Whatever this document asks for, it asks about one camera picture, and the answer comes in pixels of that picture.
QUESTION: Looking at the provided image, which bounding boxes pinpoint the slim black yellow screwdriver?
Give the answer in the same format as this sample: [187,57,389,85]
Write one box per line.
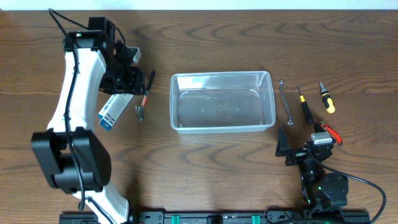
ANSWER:
[297,83,313,124]

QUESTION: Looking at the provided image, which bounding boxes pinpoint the white blue screwdriver bit box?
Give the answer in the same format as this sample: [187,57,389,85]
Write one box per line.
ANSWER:
[97,94,134,131]

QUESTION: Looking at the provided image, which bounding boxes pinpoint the small black red hammer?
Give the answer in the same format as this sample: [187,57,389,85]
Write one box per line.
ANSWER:
[135,70,155,121]

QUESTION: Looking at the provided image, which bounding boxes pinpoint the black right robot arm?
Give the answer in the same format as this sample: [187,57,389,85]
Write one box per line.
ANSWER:
[275,123,349,218]

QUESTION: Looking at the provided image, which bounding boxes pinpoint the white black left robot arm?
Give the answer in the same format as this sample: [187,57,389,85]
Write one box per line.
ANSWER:
[31,17,152,223]

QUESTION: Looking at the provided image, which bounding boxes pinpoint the clear plastic container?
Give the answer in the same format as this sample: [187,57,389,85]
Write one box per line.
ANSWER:
[170,71,276,134]

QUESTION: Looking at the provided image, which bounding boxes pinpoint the stubby yellow black screwdriver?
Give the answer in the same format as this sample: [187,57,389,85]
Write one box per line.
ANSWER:
[320,82,336,114]

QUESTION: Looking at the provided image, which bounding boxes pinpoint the red handled pliers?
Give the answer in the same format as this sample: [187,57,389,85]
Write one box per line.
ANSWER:
[318,117,343,146]

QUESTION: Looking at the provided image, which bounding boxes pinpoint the silver double ring wrench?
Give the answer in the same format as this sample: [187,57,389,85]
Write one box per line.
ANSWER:
[279,80,294,126]

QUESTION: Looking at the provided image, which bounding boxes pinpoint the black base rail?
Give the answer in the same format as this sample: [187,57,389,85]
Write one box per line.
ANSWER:
[58,210,371,224]

